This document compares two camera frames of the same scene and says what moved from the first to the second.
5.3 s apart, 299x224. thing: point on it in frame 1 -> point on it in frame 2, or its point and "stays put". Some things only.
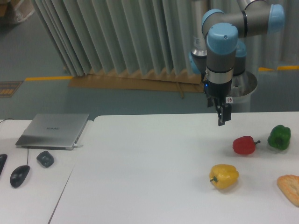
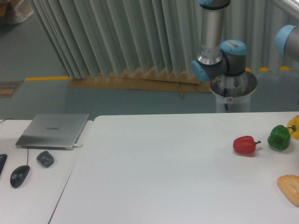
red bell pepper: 245,145 stays put
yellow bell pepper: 224,176 -> 293,126
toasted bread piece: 289,185 stays put
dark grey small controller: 45,158 stays put
